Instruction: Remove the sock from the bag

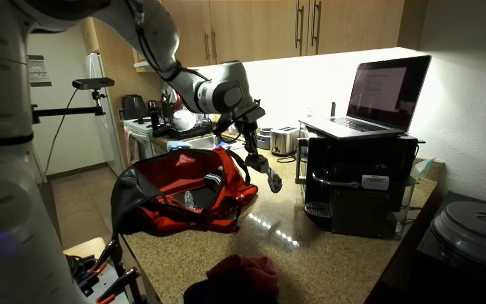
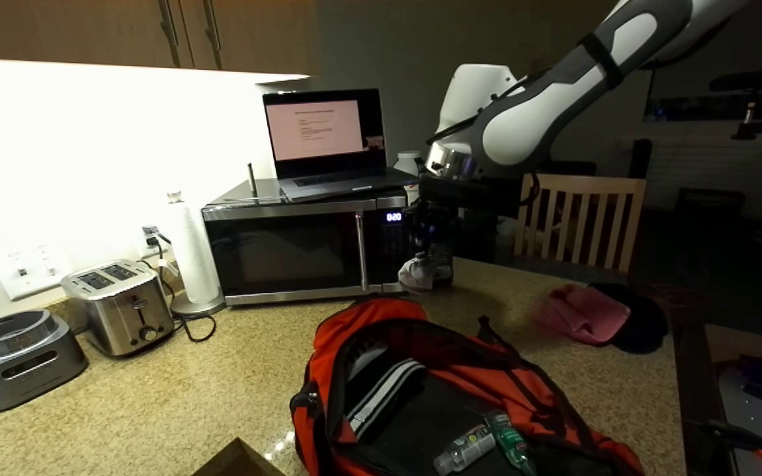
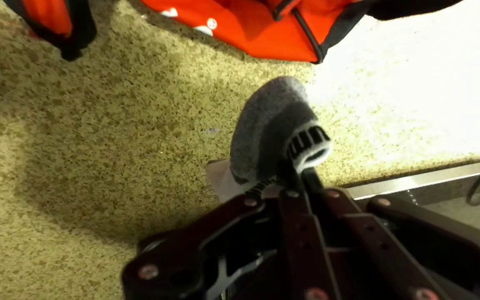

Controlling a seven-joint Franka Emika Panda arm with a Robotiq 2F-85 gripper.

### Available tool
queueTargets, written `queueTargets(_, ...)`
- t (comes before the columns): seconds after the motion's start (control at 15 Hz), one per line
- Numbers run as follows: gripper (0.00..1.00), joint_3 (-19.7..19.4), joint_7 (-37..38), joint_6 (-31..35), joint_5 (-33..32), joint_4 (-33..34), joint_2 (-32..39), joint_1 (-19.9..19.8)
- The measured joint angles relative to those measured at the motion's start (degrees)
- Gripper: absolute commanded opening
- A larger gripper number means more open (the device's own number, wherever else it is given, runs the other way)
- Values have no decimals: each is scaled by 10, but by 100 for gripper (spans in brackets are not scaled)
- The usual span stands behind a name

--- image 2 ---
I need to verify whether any white wall socket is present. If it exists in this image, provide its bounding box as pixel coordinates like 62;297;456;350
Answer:
138;224;174;260

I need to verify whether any white wall switch plate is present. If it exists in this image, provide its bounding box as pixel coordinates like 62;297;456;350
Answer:
0;242;73;302

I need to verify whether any pink cloth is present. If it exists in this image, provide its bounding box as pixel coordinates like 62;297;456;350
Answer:
535;284;632;346

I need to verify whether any wooden chair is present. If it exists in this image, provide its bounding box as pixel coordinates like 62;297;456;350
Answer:
511;173;648;276

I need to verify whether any green tube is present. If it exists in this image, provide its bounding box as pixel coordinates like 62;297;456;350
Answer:
484;409;538;476

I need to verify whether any wooden wall cabinet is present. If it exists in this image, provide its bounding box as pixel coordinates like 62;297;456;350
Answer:
0;0;321;76

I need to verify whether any cabinet door handle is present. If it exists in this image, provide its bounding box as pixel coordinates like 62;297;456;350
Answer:
202;0;224;71
157;0;181;68

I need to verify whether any red backpack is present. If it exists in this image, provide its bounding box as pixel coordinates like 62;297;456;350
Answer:
290;296;646;476

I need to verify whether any grey laptop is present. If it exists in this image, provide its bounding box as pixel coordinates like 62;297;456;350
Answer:
262;88;421;202

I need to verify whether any black orange tool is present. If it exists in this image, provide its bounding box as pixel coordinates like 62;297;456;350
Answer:
702;419;762;467

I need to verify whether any black cable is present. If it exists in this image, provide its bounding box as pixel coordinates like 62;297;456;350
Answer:
145;230;218;344

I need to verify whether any white grey sock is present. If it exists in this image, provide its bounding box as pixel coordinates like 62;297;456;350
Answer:
398;246;455;293

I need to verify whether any microwave door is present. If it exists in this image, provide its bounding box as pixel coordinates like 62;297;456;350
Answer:
203;210;370;302

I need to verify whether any white plastic bottle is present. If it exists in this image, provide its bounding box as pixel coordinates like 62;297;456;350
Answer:
393;150;425;206

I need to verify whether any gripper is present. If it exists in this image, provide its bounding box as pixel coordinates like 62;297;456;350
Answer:
406;173;487;266

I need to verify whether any clear plastic bottle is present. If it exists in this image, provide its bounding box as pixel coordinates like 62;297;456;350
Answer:
432;423;497;476

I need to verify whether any steel toaster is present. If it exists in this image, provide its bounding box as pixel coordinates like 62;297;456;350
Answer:
60;258;176;358

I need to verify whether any black steel microwave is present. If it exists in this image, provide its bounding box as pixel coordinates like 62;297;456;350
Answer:
200;177;423;307

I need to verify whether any paper towel roll on holder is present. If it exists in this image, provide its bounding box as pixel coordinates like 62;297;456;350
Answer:
165;191;227;317

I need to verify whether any microwave door handle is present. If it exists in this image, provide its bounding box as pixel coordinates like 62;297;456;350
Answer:
355;212;370;292

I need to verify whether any brown cardboard box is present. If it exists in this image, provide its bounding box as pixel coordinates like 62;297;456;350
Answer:
191;437;287;476

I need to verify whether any black cap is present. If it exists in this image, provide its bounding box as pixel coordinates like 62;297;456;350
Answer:
588;282;670;355

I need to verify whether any round grey appliance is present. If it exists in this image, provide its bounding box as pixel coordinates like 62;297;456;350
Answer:
0;309;89;414

